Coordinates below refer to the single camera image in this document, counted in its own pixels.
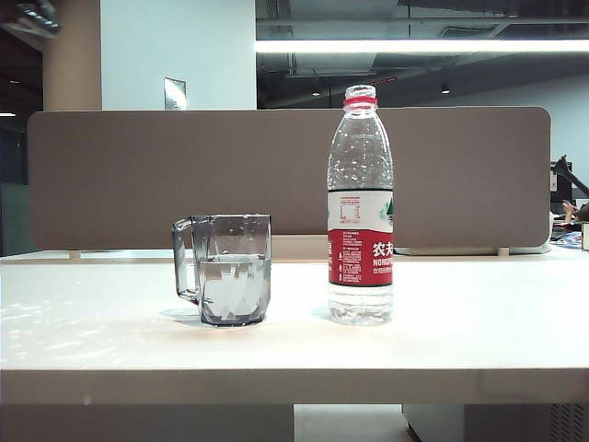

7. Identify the clear grey faceted mug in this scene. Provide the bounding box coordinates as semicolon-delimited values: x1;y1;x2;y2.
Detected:
171;213;272;329

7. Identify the white ceiling light strip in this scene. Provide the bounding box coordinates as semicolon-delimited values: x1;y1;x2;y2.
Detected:
255;40;589;54

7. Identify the clear water bottle red label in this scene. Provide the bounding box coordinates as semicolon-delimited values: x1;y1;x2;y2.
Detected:
326;84;396;327

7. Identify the black shiny ceiling fixture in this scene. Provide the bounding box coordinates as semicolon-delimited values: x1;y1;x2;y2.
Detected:
0;0;62;34

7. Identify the grey cabinet under table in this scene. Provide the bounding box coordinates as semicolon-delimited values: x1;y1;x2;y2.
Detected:
402;403;589;442

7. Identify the white rounded base plate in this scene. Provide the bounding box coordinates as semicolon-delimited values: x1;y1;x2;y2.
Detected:
393;242;553;257

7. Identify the brown desk partition screen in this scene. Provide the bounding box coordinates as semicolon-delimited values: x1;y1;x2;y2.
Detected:
27;106;553;252

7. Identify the framed wall sign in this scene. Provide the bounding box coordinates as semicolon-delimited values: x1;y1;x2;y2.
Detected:
163;76;188;111

